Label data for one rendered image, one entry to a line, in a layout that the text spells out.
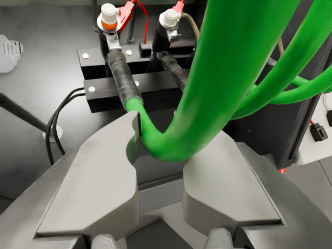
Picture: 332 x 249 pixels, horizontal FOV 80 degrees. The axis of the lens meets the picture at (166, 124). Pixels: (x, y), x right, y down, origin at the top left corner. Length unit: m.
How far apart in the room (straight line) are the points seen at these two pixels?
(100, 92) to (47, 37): 0.29
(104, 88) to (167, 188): 0.21
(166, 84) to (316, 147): 0.36
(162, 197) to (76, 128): 0.26
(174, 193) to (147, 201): 0.05
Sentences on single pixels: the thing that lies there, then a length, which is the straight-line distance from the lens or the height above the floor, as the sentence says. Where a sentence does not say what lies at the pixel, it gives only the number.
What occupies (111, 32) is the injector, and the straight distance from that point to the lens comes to 0.28.
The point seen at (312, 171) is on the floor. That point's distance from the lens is 2.05.
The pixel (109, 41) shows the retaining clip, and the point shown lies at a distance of 0.27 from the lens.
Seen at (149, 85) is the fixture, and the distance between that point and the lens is 0.38.
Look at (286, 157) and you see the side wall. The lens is 0.50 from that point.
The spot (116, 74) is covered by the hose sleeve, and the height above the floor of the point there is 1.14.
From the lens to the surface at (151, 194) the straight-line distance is 0.38.
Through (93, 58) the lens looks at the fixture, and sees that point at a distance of 0.40.
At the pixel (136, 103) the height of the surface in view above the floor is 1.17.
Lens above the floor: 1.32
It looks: 70 degrees down
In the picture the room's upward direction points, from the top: 47 degrees clockwise
